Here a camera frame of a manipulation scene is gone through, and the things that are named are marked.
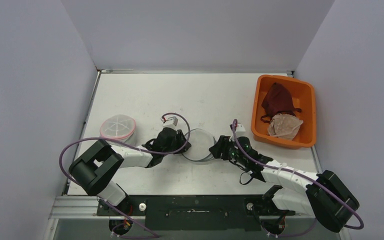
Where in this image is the beige lace bra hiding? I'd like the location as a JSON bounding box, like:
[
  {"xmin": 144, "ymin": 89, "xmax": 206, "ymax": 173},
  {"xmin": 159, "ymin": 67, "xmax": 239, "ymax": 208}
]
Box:
[{"xmin": 267, "ymin": 114, "xmax": 304, "ymax": 141}]

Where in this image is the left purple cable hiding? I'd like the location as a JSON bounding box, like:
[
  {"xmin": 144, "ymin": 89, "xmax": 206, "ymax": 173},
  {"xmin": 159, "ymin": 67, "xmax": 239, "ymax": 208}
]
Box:
[{"xmin": 58, "ymin": 112, "xmax": 192, "ymax": 186}]

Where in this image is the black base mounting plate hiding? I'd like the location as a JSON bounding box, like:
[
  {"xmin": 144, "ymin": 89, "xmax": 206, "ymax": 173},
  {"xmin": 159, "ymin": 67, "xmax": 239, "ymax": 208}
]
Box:
[{"xmin": 96, "ymin": 194, "xmax": 296, "ymax": 233}]

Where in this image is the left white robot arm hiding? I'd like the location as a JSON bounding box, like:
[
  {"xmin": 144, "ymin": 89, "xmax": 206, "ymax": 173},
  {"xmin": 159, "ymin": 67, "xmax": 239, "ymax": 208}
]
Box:
[{"xmin": 68, "ymin": 127, "xmax": 192, "ymax": 216}]

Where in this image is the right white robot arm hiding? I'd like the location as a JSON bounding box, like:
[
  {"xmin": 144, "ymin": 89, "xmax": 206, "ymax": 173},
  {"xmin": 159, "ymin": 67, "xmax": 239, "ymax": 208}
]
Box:
[{"xmin": 209, "ymin": 135, "xmax": 365, "ymax": 233}]

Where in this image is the blue-trimmed mesh laundry bag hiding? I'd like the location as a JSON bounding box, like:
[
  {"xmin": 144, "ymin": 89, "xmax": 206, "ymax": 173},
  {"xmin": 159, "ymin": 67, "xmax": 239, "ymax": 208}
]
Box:
[{"xmin": 181, "ymin": 128, "xmax": 216, "ymax": 163}]

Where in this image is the red bra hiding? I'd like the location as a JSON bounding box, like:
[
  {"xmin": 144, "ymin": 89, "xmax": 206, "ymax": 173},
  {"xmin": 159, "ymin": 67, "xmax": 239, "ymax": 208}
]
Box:
[{"xmin": 260, "ymin": 82, "xmax": 302, "ymax": 123}]

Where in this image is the purple cable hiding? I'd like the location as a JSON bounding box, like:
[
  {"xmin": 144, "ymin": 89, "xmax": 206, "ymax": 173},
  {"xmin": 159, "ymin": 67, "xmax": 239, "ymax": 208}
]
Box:
[
  {"xmin": 58, "ymin": 112, "xmax": 192, "ymax": 186},
  {"xmin": 231, "ymin": 118, "xmax": 365, "ymax": 231}
]

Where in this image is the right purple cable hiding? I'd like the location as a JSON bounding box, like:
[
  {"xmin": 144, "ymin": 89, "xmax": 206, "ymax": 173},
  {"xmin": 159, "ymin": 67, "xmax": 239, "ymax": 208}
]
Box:
[{"xmin": 231, "ymin": 118, "xmax": 365, "ymax": 231}]

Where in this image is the pink-trimmed mesh laundry bag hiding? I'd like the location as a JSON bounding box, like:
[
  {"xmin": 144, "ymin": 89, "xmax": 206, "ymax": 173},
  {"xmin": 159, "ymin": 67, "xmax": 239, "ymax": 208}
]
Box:
[{"xmin": 99, "ymin": 114, "xmax": 137, "ymax": 146}]

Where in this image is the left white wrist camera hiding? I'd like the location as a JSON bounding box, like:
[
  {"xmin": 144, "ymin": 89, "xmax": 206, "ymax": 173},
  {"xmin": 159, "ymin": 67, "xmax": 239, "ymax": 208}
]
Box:
[{"xmin": 161, "ymin": 116, "xmax": 179, "ymax": 131}]

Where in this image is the orange plastic bin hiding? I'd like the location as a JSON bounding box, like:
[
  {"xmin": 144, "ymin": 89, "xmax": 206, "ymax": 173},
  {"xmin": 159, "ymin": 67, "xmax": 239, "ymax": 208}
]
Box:
[{"xmin": 250, "ymin": 74, "xmax": 317, "ymax": 149}]

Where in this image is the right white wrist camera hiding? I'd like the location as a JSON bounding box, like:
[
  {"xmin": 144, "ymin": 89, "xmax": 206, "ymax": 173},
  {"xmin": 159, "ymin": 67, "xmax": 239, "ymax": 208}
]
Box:
[{"xmin": 231, "ymin": 123, "xmax": 246, "ymax": 138}]

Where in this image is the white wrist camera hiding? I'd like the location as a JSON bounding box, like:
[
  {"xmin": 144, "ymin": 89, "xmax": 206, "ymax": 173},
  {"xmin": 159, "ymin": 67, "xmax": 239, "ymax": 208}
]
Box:
[
  {"xmin": 161, "ymin": 116, "xmax": 179, "ymax": 131},
  {"xmin": 231, "ymin": 123, "xmax": 246, "ymax": 138}
]

